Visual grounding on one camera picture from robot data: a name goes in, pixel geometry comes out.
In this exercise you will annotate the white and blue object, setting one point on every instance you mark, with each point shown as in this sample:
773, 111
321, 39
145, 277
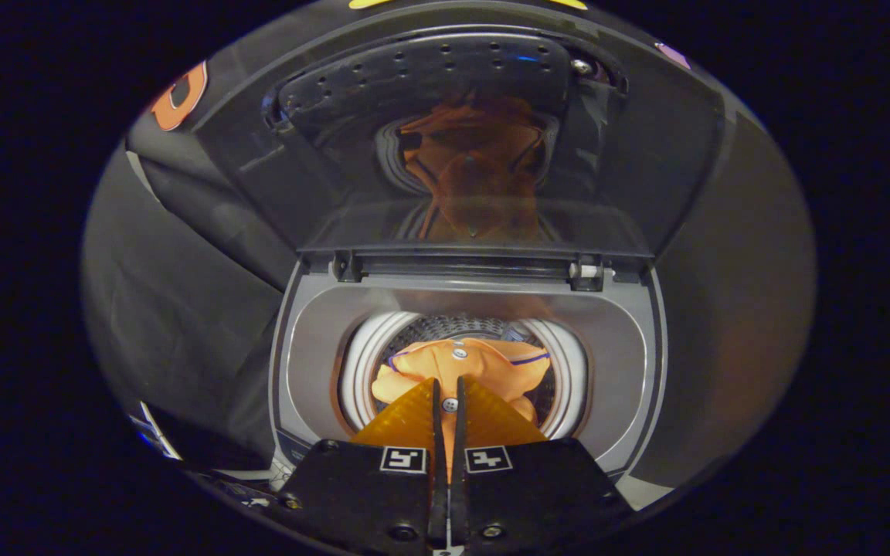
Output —
153, 432

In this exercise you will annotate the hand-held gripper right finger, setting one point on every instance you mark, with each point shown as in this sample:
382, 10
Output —
538, 494

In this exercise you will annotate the orange polo shirt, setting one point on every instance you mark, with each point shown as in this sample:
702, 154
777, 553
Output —
484, 363

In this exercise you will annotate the dark washing machine lid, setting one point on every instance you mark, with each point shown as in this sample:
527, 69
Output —
646, 154

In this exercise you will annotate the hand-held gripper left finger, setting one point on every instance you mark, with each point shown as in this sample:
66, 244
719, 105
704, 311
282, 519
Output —
360, 494

